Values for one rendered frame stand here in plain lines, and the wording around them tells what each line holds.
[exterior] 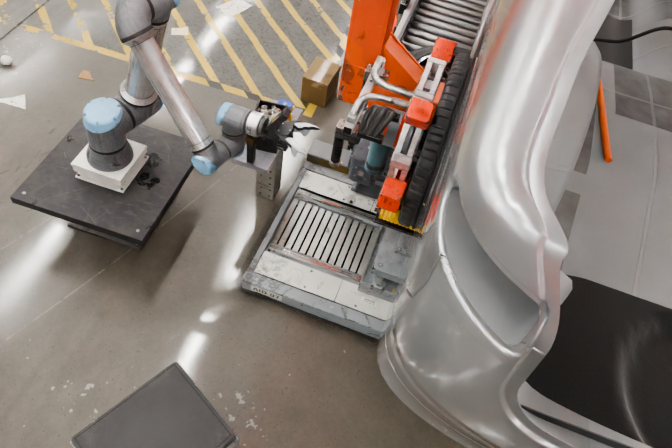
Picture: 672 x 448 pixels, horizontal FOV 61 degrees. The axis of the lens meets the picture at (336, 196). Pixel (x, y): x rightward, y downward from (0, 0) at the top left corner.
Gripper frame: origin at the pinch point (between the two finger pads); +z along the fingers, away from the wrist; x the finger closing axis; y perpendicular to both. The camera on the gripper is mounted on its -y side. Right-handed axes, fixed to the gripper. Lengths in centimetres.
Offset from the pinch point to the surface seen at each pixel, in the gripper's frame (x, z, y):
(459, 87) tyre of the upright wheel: -10, 43, -34
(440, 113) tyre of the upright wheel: 0.3, 39.7, -30.0
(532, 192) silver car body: 73, 57, -80
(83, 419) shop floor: 97, -48, 83
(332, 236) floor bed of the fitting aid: -17, 12, 77
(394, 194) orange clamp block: 16.9, 34.5, -5.6
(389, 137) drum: -10.3, 25.6, -3.4
